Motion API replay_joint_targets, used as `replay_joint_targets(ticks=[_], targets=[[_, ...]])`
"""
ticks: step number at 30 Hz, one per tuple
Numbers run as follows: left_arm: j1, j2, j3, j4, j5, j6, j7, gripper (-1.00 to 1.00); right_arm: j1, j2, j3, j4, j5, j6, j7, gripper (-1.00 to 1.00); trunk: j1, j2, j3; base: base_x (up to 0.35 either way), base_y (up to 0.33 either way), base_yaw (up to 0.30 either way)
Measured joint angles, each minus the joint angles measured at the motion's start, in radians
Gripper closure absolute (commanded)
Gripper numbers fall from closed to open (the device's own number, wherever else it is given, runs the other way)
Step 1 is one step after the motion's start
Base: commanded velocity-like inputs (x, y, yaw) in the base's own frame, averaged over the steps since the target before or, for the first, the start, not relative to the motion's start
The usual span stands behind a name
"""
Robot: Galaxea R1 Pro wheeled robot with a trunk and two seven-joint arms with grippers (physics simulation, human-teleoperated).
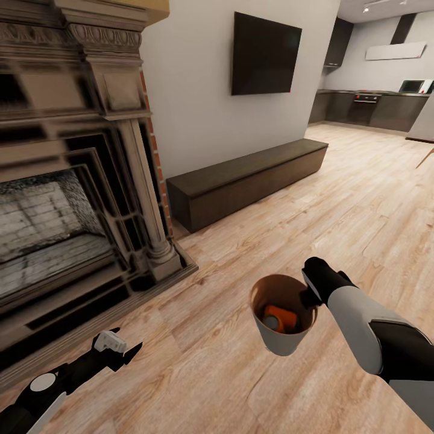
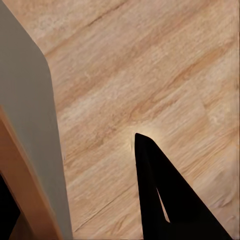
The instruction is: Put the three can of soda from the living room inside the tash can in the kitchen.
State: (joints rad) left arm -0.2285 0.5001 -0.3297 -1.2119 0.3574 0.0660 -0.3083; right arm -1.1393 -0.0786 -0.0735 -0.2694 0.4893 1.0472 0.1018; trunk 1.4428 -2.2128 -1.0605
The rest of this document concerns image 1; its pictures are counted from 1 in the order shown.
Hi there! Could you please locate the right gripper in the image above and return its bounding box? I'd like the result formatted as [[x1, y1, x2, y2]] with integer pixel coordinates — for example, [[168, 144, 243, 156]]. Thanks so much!
[[300, 287, 322, 308]]

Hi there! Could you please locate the can of soda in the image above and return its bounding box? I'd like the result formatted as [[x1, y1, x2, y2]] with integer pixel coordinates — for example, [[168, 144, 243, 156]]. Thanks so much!
[[263, 303, 299, 335], [262, 316, 286, 335]]

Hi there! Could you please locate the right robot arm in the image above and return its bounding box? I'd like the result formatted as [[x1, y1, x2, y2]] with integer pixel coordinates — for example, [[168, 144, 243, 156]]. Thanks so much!
[[300, 257, 434, 432]]

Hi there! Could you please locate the trash can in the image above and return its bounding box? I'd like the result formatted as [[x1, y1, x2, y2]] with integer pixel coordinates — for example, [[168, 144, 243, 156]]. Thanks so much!
[[250, 274, 318, 356]]

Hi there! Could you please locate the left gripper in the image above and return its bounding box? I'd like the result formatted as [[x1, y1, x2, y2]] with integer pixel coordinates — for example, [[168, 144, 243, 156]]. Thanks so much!
[[80, 327, 142, 379]]

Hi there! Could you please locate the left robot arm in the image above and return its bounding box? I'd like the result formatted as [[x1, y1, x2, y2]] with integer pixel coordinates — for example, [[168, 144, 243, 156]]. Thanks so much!
[[0, 327, 142, 434]]

